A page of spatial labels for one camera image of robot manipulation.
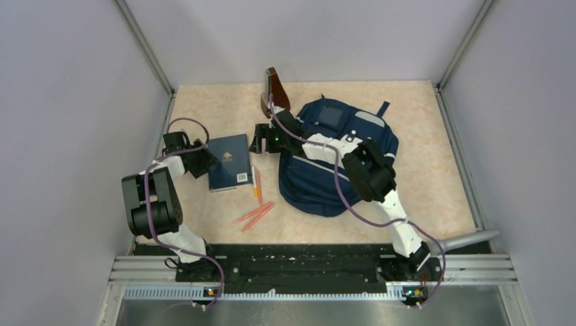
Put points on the navy blue backpack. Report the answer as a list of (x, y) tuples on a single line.
[(309, 185)]

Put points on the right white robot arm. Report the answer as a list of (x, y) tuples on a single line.
[(369, 171)]

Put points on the aluminium frame rail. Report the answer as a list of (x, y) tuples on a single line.
[(480, 289)]

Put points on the brown wooden metronome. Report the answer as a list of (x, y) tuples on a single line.
[(274, 87)]

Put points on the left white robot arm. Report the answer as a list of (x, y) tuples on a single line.
[(152, 206)]

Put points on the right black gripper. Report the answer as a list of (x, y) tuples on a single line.
[(264, 132)]

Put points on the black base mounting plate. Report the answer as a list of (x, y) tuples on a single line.
[(306, 268)]

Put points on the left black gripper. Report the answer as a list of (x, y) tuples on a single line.
[(207, 159)]

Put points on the dark blue notebook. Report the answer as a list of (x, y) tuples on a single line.
[(233, 168)]

